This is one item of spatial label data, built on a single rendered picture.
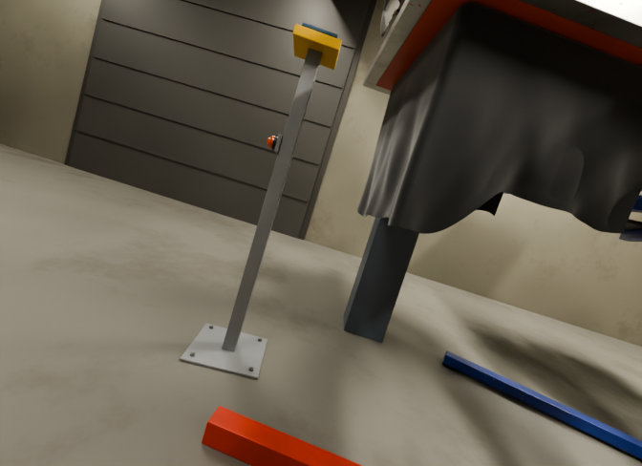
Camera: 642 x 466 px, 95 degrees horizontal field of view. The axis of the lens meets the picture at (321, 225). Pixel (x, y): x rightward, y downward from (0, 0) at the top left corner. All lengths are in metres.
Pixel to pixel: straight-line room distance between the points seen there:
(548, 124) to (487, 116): 0.12
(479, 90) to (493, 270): 3.44
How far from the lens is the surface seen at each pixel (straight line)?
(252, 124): 3.73
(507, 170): 0.69
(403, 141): 0.73
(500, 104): 0.68
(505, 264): 4.05
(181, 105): 4.12
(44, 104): 5.25
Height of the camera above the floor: 0.54
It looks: 5 degrees down
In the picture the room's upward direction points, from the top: 17 degrees clockwise
